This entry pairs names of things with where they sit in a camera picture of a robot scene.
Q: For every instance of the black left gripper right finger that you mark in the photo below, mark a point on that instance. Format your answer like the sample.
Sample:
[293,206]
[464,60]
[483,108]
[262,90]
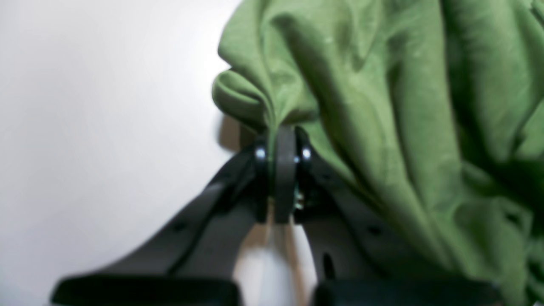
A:
[360,260]

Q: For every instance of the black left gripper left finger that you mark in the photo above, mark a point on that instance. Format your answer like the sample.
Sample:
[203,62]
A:
[189,261]

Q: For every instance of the green t-shirt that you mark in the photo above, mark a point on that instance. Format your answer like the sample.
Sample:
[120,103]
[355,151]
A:
[431,108]

